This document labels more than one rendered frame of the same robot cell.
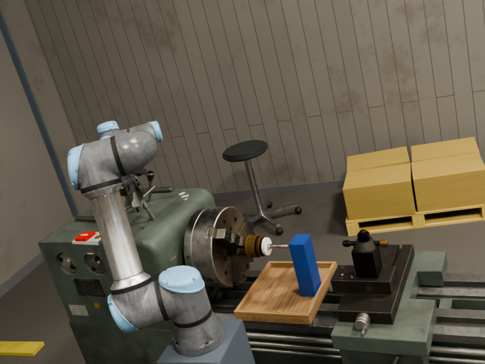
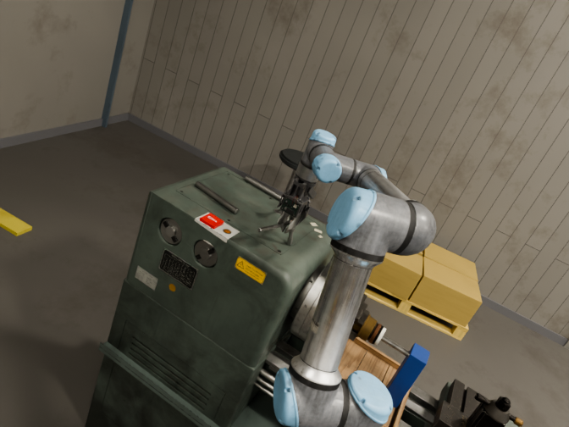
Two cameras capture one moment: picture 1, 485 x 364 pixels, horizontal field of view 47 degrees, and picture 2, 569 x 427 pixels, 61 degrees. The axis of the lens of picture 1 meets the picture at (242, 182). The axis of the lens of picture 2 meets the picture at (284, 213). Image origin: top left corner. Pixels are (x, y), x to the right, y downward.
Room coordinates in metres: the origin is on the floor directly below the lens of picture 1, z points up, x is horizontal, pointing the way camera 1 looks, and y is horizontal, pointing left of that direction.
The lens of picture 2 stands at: (0.67, 0.75, 2.04)
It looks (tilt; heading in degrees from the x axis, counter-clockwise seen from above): 25 degrees down; 347
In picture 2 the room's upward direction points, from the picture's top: 23 degrees clockwise
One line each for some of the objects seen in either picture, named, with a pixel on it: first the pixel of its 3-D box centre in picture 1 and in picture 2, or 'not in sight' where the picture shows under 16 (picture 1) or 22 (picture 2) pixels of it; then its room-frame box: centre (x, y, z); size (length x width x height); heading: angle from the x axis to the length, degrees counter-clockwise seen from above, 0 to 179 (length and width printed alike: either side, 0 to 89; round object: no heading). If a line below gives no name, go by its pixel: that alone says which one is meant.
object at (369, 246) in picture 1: (364, 243); (498, 409); (1.66, -0.34, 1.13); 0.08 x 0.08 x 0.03
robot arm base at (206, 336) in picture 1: (195, 326); not in sight; (1.42, 0.24, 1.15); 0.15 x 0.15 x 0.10
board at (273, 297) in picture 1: (287, 289); (367, 381); (1.91, -0.06, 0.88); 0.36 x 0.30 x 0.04; 150
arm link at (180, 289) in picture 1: (182, 292); (359, 407); (1.42, 0.25, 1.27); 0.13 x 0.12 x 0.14; 95
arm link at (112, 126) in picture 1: (110, 137); (318, 150); (2.02, 0.42, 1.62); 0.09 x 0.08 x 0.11; 5
